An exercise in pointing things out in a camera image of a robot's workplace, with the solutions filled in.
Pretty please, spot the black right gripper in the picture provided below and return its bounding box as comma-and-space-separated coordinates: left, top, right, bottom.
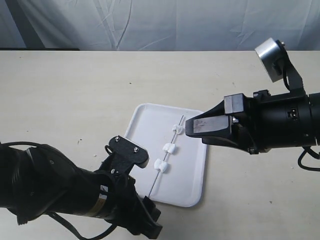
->
185, 90, 312, 154

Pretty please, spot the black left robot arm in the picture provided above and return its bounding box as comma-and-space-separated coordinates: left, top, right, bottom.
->
0, 137, 162, 240

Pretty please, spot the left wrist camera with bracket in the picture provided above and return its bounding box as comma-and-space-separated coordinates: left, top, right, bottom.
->
100, 135, 149, 175

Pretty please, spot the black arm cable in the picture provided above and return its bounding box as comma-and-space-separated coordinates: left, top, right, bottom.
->
48, 211, 118, 240
297, 146, 320, 172

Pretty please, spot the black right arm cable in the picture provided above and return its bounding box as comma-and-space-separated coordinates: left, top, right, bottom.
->
297, 146, 320, 172

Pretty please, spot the grey wrinkled backdrop cloth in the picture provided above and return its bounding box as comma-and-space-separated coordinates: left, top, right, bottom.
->
0, 0, 320, 51

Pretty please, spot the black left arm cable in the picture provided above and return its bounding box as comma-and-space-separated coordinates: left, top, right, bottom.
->
48, 211, 118, 240

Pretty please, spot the thin metal skewer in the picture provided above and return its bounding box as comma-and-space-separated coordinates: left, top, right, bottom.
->
147, 115, 185, 197

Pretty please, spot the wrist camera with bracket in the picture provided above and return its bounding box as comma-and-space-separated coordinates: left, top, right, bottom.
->
254, 38, 306, 96
100, 135, 149, 175

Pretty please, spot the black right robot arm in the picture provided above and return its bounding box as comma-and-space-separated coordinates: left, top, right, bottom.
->
185, 90, 320, 155

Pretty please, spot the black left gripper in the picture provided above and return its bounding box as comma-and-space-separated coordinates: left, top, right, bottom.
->
94, 159, 163, 239

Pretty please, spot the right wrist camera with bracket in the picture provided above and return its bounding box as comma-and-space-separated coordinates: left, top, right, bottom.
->
254, 38, 306, 96

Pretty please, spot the white plastic tray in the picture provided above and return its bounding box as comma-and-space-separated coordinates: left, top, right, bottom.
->
124, 103, 207, 208

